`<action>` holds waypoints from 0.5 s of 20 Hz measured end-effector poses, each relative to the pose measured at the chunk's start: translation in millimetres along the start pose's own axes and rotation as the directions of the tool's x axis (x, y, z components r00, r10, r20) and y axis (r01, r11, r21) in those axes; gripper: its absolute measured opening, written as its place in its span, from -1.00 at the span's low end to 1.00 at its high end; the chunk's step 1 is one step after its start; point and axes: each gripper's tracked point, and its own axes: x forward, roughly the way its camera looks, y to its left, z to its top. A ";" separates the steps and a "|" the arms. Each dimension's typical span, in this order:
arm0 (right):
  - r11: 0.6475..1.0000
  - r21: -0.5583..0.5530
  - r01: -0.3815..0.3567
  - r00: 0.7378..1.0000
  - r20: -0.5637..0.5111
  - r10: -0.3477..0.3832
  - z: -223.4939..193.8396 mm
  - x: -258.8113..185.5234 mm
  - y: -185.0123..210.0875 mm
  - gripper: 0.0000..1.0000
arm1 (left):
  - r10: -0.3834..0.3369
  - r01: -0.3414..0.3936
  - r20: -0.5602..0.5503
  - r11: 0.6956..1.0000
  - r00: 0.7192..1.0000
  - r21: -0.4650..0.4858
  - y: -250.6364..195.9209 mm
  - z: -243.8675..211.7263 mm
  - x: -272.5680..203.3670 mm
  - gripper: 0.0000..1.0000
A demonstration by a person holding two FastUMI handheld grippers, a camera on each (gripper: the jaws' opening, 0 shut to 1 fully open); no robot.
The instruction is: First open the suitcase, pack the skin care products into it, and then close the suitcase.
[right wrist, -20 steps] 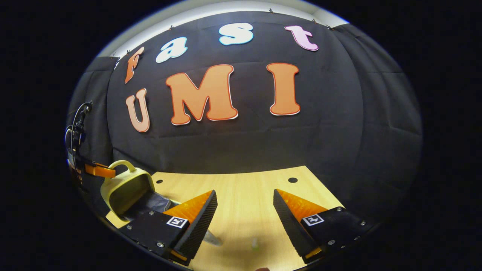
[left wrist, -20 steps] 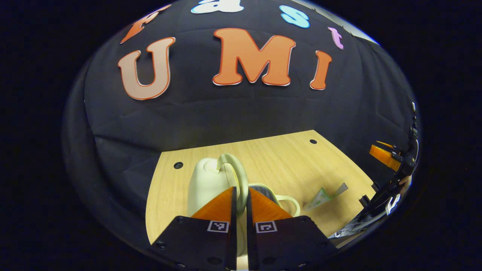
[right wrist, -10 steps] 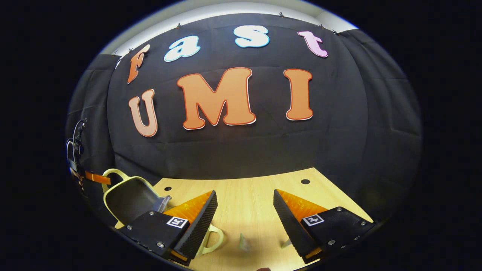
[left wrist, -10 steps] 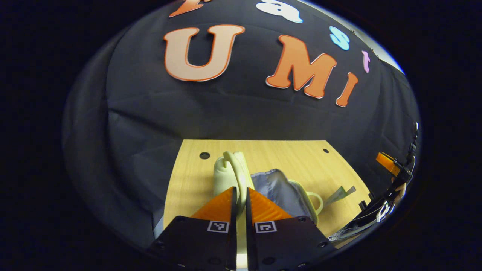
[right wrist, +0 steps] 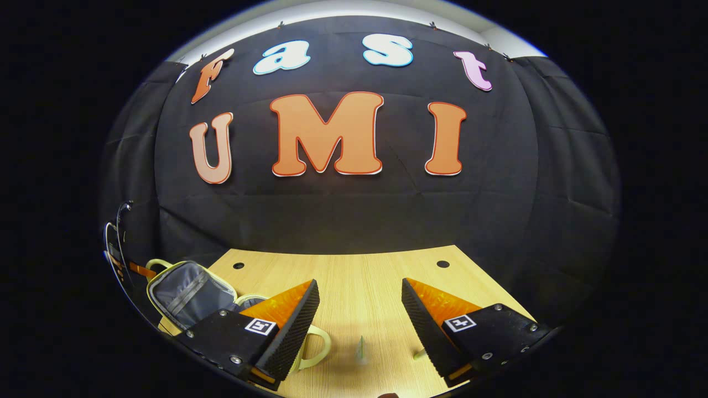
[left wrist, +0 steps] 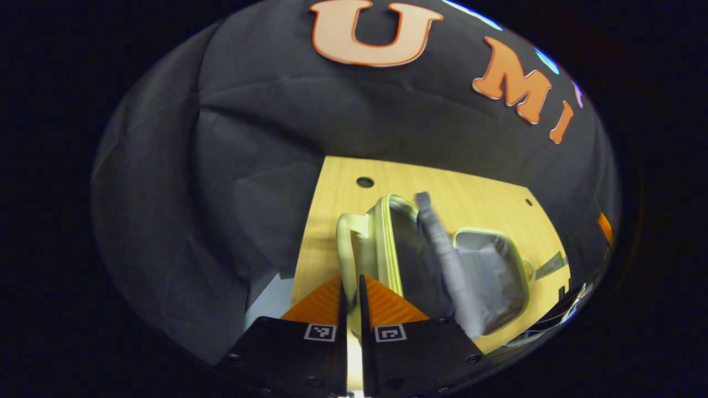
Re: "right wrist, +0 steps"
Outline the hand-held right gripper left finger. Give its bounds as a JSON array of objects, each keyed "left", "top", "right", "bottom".
[{"left": 177, "top": 279, "right": 320, "bottom": 392}]

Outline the pale yellow suitcase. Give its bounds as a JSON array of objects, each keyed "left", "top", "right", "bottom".
[{"left": 145, "top": 258, "right": 332, "bottom": 372}]

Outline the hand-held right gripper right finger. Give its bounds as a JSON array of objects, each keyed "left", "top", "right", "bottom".
[{"left": 401, "top": 278, "right": 551, "bottom": 387}]

